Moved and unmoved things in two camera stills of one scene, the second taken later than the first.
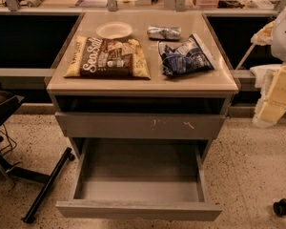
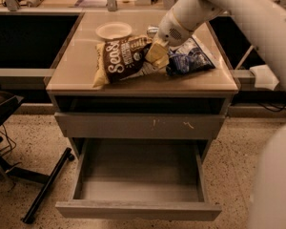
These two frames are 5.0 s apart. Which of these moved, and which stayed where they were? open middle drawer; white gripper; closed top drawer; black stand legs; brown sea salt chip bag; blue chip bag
Moved: white gripper; brown sea salt chip bag
Stayed: closed top drawer; open middle drawer; blue chip bag; black stand legs
